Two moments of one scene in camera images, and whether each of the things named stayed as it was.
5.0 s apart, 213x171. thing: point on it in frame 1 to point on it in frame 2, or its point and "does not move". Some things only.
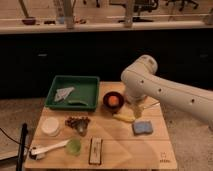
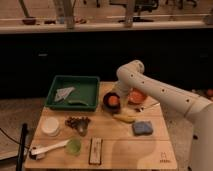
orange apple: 113,100 does not move
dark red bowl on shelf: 29,21 does not move
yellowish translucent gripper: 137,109 to 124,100
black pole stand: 24,133 does not move
